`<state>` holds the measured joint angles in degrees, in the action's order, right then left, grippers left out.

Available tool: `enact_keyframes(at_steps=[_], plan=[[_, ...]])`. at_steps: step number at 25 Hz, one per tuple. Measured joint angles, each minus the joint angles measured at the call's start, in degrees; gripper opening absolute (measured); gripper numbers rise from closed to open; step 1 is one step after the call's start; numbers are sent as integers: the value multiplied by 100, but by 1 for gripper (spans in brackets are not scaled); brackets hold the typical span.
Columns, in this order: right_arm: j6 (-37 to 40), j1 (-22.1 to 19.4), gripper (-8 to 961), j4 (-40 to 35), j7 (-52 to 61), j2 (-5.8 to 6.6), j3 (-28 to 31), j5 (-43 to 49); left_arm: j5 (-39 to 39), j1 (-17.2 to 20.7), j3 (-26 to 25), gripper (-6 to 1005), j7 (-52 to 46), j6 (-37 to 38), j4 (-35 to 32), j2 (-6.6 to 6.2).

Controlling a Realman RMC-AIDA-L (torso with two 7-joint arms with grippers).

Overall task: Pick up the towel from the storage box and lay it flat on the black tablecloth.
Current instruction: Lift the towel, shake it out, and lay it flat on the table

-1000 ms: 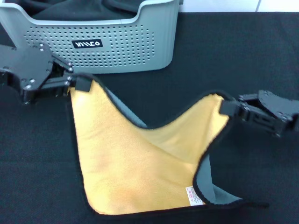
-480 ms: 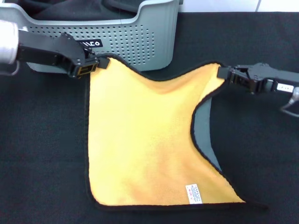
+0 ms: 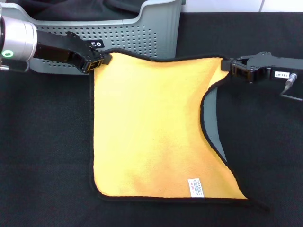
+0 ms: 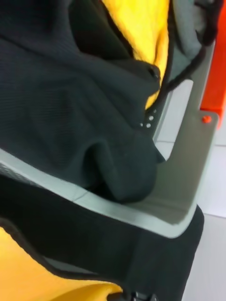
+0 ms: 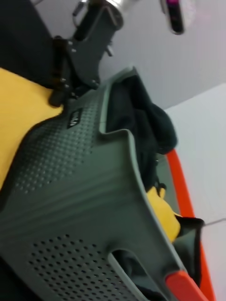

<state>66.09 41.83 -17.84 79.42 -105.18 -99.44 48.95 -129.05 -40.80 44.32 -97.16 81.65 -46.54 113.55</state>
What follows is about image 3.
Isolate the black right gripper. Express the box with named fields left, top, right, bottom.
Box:
left=221, top=51, right=303, bottom=83

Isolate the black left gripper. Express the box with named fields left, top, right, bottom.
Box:
left=35, top=30, right=113, bottom=75

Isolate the yellow grey towel black edge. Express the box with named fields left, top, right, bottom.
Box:
left=89, top=48, right=270, bottom=212

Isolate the grey perforated storage box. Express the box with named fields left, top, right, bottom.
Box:
left=0, top=0, right=182, bottom=75

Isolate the black cloth box liner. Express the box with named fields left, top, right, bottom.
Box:
left=18, top=0, right=152, bottom=22

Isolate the black tablecloth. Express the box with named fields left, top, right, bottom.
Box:
left=0, top=10, right=303, bottom=227

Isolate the right gripper cable silver plug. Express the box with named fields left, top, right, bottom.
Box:
left=280, top=72, right=303, bottom=102

